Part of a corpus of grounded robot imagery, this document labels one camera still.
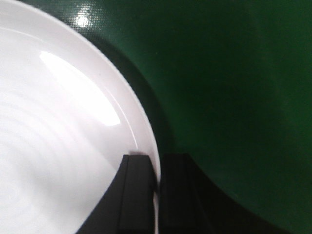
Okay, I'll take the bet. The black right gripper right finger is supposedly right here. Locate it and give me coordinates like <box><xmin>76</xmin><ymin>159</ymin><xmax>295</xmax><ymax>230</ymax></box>
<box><xmin>158</xmin><ymin>154</ymin><xmax>287</xmax><ymax>234</ymax></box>

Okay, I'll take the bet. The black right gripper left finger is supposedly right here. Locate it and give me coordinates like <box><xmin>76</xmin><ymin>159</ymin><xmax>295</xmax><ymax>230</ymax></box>
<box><xmin>78</xmin><ymin>155</ymin><xmax>156</xmax><ymax>234</ymax></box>

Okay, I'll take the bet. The pink white plate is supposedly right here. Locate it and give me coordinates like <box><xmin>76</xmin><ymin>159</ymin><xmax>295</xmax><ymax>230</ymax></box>
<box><xmin>0</xmin><ymin>0</ymin><xmax>160</xmax><ymax>234</ymax></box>

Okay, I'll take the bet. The green conveyor belt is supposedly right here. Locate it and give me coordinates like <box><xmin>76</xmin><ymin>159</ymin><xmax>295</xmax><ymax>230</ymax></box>
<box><xmin>39</xmin><ymin>0</ymin><xmax>312</xmax><ymax>234</ymax></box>

